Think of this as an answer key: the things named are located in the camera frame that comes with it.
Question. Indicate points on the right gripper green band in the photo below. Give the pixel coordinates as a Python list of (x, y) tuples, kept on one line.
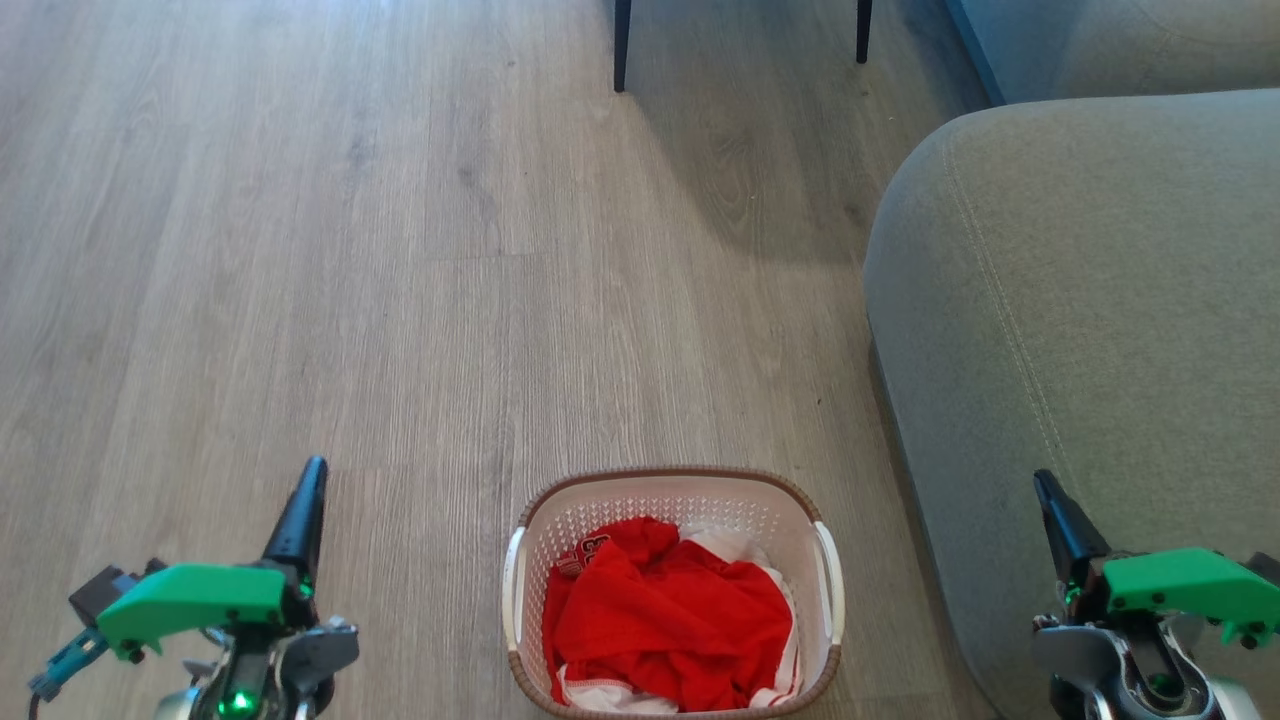
[(1180, 585)]

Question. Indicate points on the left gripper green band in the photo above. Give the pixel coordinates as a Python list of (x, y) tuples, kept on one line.
[(195, 600)]

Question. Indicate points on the white plastic laundry basket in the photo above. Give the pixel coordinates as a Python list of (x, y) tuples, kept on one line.
[(620, 508)]

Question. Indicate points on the grey fabric sofa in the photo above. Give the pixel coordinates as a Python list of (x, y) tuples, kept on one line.
[(1080, 300)]

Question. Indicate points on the white garment with red trim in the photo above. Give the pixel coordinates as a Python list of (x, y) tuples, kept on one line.
[(722, 545)]

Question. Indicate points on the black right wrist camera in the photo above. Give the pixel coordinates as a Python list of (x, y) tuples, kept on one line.
[(1268, 567)]

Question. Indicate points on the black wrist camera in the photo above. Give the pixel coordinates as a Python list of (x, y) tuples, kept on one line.
[(1268, 567), (105, 592)]

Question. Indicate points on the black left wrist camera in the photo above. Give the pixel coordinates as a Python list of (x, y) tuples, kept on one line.
[(105, 592)]

